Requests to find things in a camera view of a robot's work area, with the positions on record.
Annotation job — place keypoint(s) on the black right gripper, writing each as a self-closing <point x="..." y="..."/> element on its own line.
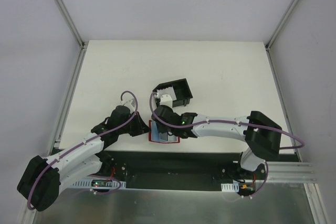
<point x="163" y="128"/>

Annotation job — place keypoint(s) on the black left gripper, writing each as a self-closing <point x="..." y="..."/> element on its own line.
<point x="138" y="125"/>

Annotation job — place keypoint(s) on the red leather card holder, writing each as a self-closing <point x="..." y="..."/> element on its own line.
<point x="154" y="135"/>

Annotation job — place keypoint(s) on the black card box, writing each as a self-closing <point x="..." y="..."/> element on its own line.
<point x="173" y="93"/>

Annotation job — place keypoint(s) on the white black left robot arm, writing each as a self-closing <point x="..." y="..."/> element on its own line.
<point x="45" y="178"/>

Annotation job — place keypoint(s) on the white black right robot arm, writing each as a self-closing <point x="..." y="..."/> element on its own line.
<point x="260" y="133"/>

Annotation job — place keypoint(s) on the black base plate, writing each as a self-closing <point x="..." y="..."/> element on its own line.
<point x="176" y="171"/>

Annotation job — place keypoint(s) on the left white cable duct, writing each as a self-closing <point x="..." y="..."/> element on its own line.
<point x="97" y="183"/>

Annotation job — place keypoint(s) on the white cable duct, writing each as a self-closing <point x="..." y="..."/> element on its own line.
<point x="97" y="183"/>
<point x="230" y="187"/>

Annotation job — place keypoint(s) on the right white cable duct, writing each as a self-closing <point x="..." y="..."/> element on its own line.
<point x="230" y="187"/>

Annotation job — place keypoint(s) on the aluminium front rail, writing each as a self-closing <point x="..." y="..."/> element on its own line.
<point x="291" y="172"/>

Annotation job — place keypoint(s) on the left aluminium frame post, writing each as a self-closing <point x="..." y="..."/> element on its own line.
<point x="69" y="22"/>

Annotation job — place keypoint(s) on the aluminium frame post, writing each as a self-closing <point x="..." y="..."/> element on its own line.
<point x="280" y="26"/>
<point x="69" y="22"/>

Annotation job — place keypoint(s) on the right aluminium frame post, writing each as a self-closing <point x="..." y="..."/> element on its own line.
<point x="280" y="26"/>

